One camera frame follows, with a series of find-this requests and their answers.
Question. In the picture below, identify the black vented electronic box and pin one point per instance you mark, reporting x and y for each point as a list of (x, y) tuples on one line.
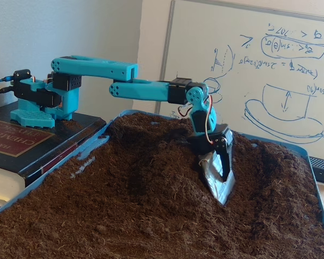
[(322, 170)]

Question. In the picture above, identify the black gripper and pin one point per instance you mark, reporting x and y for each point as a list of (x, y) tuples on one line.
[(205, 142)]

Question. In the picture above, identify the brown soil pile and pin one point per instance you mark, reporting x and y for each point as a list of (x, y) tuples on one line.
[(164, 210)]

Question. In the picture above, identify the blue plastic tray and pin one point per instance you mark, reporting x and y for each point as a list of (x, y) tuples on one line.
[(97, 140)]

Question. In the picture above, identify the teal 3D-printed robot arm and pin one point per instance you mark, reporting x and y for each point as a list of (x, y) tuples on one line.
[(97, 68)]

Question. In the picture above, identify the black controller box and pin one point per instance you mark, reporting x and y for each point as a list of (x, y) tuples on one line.
[(21, 75)]

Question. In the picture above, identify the black chemistry physics handbook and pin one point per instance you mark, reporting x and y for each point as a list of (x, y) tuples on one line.
[(29, 159)]

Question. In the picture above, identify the whiteboard with blue drawings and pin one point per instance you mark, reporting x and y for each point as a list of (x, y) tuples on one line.
[(286, 121)]

